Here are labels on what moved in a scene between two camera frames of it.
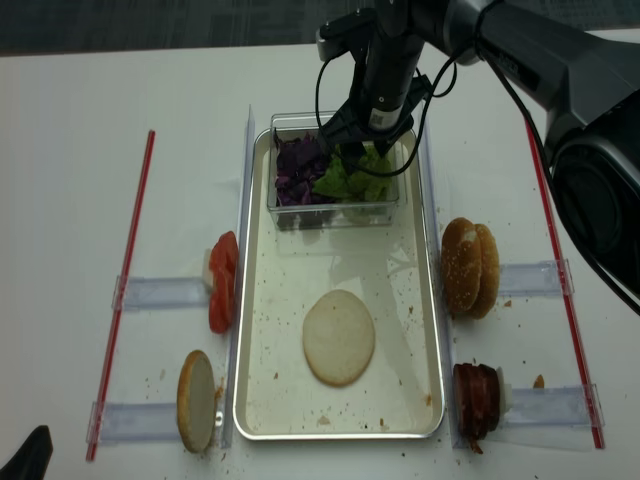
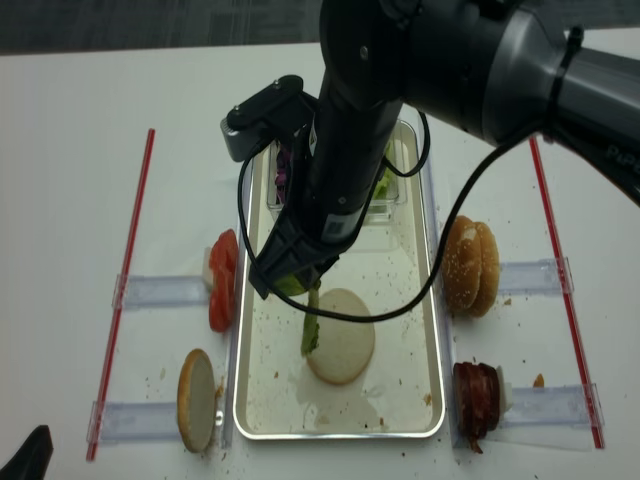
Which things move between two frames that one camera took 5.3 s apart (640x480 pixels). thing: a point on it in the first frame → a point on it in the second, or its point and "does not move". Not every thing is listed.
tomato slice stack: (223, 271) does not move
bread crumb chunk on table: (539, 382) does not move
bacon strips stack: (477, 396) does not move
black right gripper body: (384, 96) → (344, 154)
